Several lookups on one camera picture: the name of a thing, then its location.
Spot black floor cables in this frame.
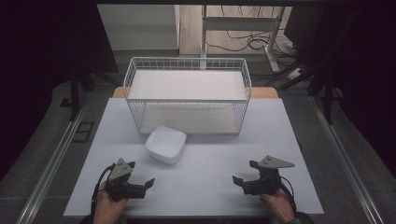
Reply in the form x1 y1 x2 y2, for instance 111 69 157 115
205 5 295 62

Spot white metal desk frame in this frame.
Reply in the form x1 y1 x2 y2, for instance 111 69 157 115
201 5 287 73

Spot dark monitor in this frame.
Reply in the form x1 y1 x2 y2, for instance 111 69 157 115
283 6 325 49

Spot person's right hand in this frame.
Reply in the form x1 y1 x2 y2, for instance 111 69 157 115
259 188 297 224

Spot person's left hand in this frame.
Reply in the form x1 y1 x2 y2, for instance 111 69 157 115
92 189 129 224

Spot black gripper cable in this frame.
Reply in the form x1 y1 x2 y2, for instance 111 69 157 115
279 175 298 214
91 162 116 217

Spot white power strip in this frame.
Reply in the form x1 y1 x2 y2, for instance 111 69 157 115
287 67 303 81

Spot white cabinet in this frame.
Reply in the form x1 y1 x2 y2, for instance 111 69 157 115
97 4 181 51

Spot white wire basket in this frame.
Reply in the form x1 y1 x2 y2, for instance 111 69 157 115
122 56 252 136

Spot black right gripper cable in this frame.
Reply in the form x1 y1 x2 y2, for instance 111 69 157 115
279 175 298 214

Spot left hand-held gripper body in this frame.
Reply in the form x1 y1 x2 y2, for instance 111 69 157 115
105 158 147 202

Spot black floor bracket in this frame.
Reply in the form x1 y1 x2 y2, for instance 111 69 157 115
72 120 95 144

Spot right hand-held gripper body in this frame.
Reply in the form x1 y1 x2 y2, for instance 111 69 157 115
241 155 296 196

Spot metal floor rail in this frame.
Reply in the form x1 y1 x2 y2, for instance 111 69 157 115
308 95 385 224
14 91 92 224

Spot white square bowl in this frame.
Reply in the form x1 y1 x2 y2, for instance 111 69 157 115
145 125 188 165

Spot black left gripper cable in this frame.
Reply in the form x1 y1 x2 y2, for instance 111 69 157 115
91 162 116 217

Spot black metal stand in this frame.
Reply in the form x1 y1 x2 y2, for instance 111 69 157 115
307 69 344 126
68 59 96 122

